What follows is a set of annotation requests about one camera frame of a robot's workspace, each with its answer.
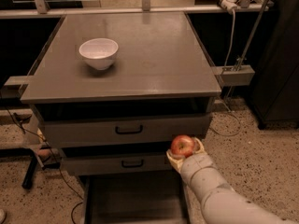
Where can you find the grey bracket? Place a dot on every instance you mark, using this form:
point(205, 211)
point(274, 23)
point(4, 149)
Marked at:
point(15, 87)
point(230, 78)

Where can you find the metal diagonal rod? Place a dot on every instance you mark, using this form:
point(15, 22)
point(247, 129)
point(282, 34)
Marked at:
point(240, 61)

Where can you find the grey middle drawer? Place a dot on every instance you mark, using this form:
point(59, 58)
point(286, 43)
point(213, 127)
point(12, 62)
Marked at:
point(117, 164)

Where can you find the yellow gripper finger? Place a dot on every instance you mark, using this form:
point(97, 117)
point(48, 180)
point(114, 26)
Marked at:
point(198, 146)
point(175, 160)

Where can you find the grey top drawer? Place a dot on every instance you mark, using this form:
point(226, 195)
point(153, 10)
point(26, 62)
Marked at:
point(117, 131)

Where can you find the black metal floor leg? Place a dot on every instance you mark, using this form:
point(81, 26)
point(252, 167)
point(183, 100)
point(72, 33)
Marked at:
point(28, 179)

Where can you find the white ceramic bowl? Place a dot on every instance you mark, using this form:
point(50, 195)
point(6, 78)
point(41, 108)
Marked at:
point(99, 53)

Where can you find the grey drawer cabinet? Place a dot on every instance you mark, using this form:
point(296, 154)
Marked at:
point(160, 70)

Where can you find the grey back rail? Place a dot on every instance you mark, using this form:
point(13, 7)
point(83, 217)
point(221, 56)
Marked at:
point(55, 13)

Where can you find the grey drawer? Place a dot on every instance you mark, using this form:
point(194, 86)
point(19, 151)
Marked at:
point(117, 131)
point(117, 164)
point(156, 197)

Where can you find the dark cabinet at right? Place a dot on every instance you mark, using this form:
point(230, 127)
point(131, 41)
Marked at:
point(274, 90)

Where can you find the grey bottom drawer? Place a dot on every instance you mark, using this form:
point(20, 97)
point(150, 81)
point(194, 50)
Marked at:
point(156, 197)

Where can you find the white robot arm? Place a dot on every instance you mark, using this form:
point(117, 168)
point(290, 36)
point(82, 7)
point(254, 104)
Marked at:
point(220, 203)

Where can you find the grey right side bracket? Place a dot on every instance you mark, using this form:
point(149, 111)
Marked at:
point(230, 78)

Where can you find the red apple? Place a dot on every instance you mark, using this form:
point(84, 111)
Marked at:
point(182, 145)

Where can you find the grey left side bracket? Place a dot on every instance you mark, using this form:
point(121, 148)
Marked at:
point(15, 87)

